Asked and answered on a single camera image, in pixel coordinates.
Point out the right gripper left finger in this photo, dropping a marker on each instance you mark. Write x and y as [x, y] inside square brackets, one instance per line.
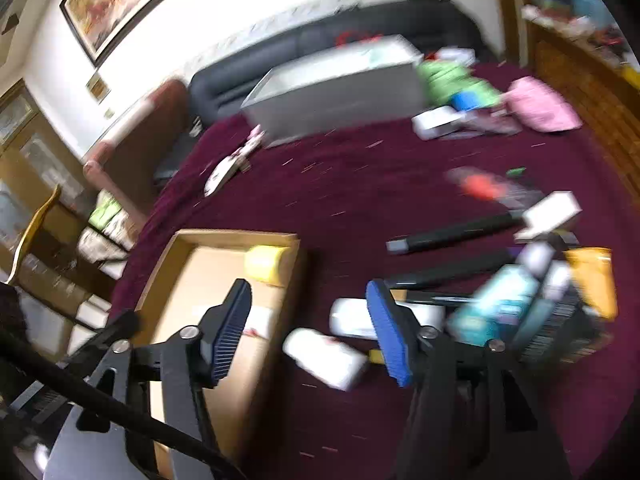
[196, 358]

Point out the yellow sponge block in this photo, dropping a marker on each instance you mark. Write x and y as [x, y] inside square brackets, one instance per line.
[267, 264]

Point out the black marker grey cap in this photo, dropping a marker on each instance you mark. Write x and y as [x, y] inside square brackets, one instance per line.
[450, 235]

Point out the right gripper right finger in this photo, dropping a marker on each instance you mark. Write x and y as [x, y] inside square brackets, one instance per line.
[474, 413]

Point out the wooden yellow chair back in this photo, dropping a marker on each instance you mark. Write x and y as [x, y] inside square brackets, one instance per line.
[36, 222]

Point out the white bottle red label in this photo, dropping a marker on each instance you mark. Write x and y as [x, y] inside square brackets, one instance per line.
[335, 364]

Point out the clear tube red contents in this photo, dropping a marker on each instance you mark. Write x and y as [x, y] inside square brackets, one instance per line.
[509, 191]

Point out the white small box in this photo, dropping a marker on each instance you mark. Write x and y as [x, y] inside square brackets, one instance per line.
[438, 122]

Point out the teal packet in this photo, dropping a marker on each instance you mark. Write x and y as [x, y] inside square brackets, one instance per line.
[495, 309]

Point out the grey rectangular gift box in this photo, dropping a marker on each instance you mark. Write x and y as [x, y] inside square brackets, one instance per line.
[355, 85]

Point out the green cloth item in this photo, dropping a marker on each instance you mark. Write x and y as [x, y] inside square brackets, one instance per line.
[444, 79]

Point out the white bottle green label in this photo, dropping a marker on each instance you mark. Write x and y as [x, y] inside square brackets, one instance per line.
[351, 317]

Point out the cardboard tray box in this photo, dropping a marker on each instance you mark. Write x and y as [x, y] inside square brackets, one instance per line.
[194, 273]

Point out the brown padded chair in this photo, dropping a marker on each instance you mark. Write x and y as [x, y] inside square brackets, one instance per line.
[124, 159]

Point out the pink cloth pouch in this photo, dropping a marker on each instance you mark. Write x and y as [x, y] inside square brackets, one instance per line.
[539, 107]

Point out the orange yellow packet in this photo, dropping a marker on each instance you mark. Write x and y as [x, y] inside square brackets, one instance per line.
[592, 272]

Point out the wooden glass cabinet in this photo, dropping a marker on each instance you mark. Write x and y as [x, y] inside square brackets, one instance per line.
[34, 161]

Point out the white patterned key case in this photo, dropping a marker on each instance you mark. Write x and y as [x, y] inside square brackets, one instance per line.
[231, 164]

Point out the maroon bed blanket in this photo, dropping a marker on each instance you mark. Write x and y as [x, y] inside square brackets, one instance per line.
[344, 193]

